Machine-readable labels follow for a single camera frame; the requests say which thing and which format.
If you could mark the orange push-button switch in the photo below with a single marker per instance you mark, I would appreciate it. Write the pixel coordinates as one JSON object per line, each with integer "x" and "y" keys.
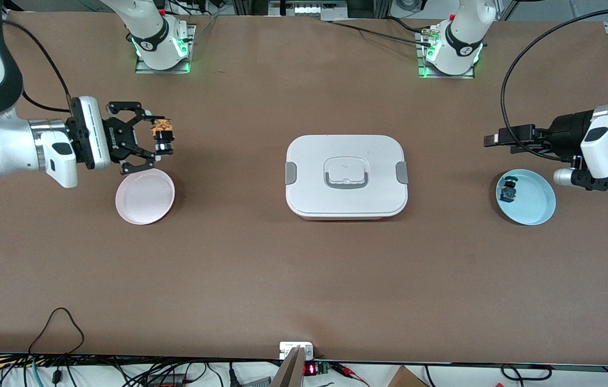
{"x": 163, "y": 137}

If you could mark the small white switch box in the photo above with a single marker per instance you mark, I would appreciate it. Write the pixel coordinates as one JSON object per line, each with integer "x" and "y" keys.
{"x": 288, "y": 348}

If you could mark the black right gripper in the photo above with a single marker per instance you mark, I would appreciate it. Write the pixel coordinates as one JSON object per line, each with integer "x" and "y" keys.
{"x": 117, "y": 138}

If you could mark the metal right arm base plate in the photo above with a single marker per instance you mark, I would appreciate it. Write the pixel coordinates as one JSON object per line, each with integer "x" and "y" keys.
{"x": 190, "y": 37}

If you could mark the green push-button switch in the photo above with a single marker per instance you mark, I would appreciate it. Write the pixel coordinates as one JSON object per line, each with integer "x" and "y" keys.
{"x": 508, "y": 192}

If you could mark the grey camera mounting pole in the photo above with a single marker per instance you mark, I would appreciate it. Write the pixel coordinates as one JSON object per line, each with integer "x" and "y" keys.
{"x": 290, "y": 373}

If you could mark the pink round plate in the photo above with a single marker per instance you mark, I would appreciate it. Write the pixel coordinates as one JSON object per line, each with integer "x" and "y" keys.
{"x": 145, "y": 201}

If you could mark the black hub with red ports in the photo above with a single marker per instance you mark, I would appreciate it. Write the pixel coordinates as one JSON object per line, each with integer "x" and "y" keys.
{"x": 167, "y": 381}

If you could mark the light blue round plate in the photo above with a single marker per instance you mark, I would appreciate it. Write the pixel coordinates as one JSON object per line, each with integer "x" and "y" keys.
{"x": 535, "y": 207}

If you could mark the red digit display module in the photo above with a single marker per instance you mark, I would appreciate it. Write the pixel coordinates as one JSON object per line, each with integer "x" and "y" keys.
{"x": 310, "y": 369}

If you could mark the white lunch box grey clips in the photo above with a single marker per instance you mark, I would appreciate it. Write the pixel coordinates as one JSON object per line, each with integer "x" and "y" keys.
{"x": 347, "y": 201}

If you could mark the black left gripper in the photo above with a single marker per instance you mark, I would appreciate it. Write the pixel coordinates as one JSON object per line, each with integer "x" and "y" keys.
{"x": 568, "y": 130}

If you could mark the metal control unit with lights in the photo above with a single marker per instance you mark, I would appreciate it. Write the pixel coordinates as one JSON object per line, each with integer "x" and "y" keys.
{"x": 309, "y": 9}

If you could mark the red and black clip leads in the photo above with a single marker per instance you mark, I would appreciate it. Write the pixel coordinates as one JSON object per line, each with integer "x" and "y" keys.
{"x": 344, "y": 370}

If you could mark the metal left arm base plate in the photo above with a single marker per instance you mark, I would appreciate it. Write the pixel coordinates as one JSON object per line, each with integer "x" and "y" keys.
{"x": 446, "y": 76}

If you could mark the brown cardboard piece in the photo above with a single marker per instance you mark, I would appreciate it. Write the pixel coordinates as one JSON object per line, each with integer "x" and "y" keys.
{"x": 406, "y": 379}

